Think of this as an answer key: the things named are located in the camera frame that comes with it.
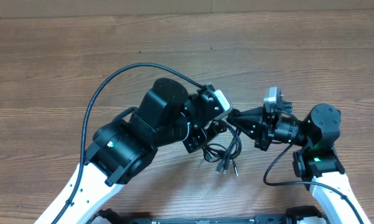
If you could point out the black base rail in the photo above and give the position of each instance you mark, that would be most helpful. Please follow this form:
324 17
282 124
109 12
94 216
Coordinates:
202 220

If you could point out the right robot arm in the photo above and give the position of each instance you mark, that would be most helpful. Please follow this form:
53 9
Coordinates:
315 163

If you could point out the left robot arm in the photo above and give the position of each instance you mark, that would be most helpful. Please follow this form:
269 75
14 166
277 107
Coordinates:
121 149

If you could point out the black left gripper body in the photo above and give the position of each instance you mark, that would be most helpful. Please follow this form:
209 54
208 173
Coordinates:
195 140

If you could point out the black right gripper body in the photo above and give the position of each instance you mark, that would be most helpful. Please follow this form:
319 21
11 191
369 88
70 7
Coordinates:
268 130

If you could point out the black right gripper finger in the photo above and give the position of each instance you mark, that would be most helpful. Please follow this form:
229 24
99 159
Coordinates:
247 128
254 114

